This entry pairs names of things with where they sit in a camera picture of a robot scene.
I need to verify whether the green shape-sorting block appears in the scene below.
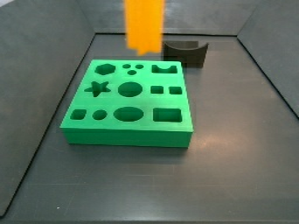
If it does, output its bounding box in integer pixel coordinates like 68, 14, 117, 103
60, 59, 193, 148

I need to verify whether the black curved cradle block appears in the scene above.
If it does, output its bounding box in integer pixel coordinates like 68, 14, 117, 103
163, 40, 209, 68

